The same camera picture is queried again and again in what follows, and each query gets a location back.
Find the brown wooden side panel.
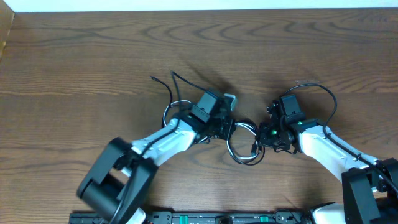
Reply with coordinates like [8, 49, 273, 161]
[0, 0, 15, 56]

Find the black usb cable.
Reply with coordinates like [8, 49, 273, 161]
[149, 75, 267, 166]

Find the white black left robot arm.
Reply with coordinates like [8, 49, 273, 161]
[76, 91, 237, 223]

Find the white usb cable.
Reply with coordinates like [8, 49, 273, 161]
[162, 99, 261, 161]

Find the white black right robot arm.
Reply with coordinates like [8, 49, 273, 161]
[258, 100, 397, 223]

